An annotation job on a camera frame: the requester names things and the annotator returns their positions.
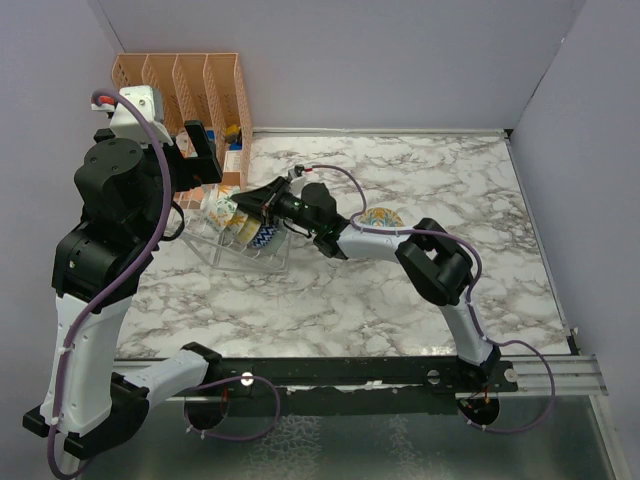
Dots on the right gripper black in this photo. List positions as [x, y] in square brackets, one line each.
[263, 204]

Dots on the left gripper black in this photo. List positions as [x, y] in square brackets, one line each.
[195, 171]

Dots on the red and blue patterned bowl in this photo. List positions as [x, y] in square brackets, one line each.
[264, 236]

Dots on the yellow teal patterned bowl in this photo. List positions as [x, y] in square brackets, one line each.
[248, 231]

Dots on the white orange leaf bowl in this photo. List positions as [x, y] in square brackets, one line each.
[236, 222]

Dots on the blue yellow floral bowl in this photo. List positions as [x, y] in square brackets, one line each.
[381, 217]

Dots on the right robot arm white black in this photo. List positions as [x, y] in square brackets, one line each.
[438, 267]

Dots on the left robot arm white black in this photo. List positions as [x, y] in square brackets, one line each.
[97, 269]

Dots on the yellow black eraser block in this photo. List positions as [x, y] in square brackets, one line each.
[232, 133]

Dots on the orange plastic file organizer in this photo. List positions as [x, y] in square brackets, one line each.
[208, 87]

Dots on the white card box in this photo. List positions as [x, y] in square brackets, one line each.
[233, 161]

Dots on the white wire dish rack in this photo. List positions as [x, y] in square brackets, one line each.
[221, 250]

